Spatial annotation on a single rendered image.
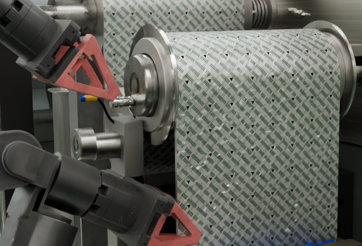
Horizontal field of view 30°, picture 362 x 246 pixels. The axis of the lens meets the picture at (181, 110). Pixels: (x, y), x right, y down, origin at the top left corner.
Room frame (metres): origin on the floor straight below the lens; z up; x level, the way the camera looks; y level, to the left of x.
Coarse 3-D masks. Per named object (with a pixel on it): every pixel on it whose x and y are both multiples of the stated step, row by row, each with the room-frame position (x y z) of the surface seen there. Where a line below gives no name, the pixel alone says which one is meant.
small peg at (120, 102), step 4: (120, 96) 0.81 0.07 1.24; (124, 96) 0.81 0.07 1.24; (128, 96) 0.82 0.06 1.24; (132, 96) 0.82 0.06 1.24; (116, 100) 0.80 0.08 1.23; (120, 100) 0.81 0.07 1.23; (124, 100) 0.81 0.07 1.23; (128, 100) 0.81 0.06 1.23; (132, 100) 0.81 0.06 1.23; (112, 104) 0.80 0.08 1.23; (116, 104) 0.80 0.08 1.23; (120, 104) 0.81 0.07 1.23; (124, 104) 0.81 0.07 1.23; (128, 104) 0.81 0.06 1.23; (132, 104) 0.81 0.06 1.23; (112, 108) 0.81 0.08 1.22
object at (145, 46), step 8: (144, 40) 0.82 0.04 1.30; (152, 40) 0.80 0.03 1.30; (136, 48) 0.84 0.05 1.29; (144, 48) 0.82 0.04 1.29; (152, 48) 0.80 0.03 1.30; (160, 48) 0.79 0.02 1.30; (336, 48) 0.89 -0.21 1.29; (152, 56) 0.80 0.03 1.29; (160, 56) 0.78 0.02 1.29; (160, 64) 0.78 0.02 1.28; (160, 72) 0.78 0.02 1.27; (344, 72) 0.88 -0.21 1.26; (160, 80) 0.78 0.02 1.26; (168, 80) 0.77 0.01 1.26; (344, 80) 0.88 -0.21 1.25; (160, 88) 0.78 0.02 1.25; (168, 88) 0.77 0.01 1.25; (160, 96) 0.78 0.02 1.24; (168, 96) 0.77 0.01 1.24; (160, 104) 0.78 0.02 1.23; (168, 104) 0.77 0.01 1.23; (160, 112) 0.78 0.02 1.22; (144, 120) 0.82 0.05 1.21; (152, 120) 0.80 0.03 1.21; (160, 120) 0.78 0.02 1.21; (144, 128) 0.82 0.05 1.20; (152, 128) 0.80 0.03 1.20
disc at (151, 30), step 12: (144, 36) 0.83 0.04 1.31; (156, 36) 0.80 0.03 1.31; (132, 48) 0.87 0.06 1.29; (168, 48) 0.77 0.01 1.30; (168, 60) 0.77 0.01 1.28; (168, 72) 0.77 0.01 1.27; (168, 108) 0.77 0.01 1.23; (168, 120) 0.77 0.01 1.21; (144, 132) 0.84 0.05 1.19; (156, 132) 0.80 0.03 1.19; (168, 132) 0.77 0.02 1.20; (156, 144) 0.81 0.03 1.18
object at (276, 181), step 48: (192, 144) 0.78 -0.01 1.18; (240, 144) 0.80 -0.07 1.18; (288, 144) 0.83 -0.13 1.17; (336, 144) 0.87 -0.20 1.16; (192, 192) 0.78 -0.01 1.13; (240, 192) 0.80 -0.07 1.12; (288, 192) 0.83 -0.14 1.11; (336, 192) 0.87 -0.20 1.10; (240, 240) 0.80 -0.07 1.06; (288, 240) 0.83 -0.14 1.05
